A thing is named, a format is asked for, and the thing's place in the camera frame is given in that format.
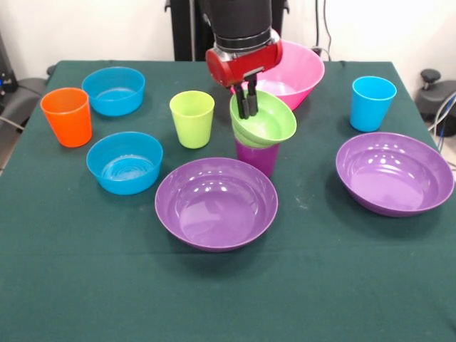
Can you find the purple cup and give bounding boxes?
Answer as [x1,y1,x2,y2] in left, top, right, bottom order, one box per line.
[234,137,281,178]

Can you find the green ribbed bowl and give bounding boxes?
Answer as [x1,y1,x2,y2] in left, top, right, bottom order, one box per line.
[229,89,298,149]

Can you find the black knob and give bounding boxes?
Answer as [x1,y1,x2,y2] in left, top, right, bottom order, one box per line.
[419,68,443,94]

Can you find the dark green tablecloth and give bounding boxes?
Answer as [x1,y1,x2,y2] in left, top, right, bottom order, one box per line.
[0,59,456,342]

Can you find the blue and grey cables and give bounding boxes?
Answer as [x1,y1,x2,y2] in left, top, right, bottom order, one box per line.
[427,90,456,168]

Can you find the lime green cup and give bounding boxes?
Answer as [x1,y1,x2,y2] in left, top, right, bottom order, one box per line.
[169,90,216,150]

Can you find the grey chair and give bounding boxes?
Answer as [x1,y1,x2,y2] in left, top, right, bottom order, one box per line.
[0,76,48,130]

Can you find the blue bowl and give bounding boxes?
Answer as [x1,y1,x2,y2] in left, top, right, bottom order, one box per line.
[81,66,146,117]
[85,131,164,196]

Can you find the large pink bowl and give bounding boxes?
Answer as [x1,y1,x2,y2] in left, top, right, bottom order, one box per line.
[249,39,326,111]

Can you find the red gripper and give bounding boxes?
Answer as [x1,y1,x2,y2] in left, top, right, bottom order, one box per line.
[205,39,284,120]

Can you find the black wall cable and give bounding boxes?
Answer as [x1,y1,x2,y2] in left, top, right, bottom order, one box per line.
[311,0,333,61]

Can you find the purple bowl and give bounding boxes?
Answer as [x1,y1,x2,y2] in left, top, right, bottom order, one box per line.
[155,157,279,253]
[335,132,455,218]

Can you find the dark grey base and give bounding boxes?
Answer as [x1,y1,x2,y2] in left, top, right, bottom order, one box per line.
[415,80,456,124]

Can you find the blue cup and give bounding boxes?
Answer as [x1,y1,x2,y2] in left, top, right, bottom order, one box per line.
[349,76,398,133]

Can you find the orange cup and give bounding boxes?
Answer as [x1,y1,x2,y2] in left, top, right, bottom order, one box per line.
[39,87,93,148]

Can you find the black equipment box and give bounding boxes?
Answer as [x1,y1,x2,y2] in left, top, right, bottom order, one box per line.
[0,31,19,108]

